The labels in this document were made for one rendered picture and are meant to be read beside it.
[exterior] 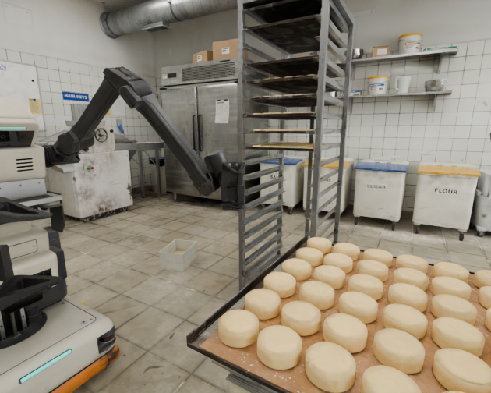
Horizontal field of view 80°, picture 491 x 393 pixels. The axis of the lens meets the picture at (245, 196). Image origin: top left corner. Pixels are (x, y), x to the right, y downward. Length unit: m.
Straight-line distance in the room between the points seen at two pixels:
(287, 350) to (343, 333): 0.07
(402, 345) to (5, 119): 1.21
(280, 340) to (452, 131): 4.07
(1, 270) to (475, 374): 0.58
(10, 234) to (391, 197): 3.40
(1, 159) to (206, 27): 4.65
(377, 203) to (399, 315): 3.35
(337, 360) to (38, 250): 1.24
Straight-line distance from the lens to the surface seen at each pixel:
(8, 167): 1.32
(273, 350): 0.35
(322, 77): 1.56
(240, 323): 0.39
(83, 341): 1.59
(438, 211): 3.77
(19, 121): 1.26
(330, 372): 0.34
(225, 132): 4.07
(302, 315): 0.41
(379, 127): 4.33
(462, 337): 0.44
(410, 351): 0.39
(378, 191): 3.73
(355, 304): 0.44
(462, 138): 4.33
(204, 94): 4.28
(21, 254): 1.40
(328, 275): 0.50
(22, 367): 1.53
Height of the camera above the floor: 1.15
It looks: 13 degrees down
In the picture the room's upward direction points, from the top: straight up
